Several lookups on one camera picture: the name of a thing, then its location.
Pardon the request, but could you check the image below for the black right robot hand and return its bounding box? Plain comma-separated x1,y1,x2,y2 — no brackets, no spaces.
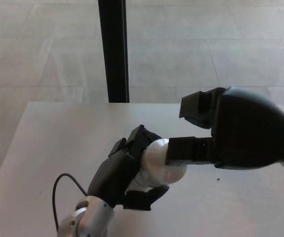
165,86,284,171

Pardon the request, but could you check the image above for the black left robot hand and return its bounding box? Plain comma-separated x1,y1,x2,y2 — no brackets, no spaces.
87,124,170,212

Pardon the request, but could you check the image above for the white plastic bottle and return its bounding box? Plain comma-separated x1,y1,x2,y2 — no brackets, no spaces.
132,138,188,192

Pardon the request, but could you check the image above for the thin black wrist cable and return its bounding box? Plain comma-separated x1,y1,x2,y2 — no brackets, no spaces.
52,173,89,227

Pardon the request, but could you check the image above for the black vertical window post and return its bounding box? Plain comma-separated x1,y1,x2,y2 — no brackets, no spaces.
98,0,130,103

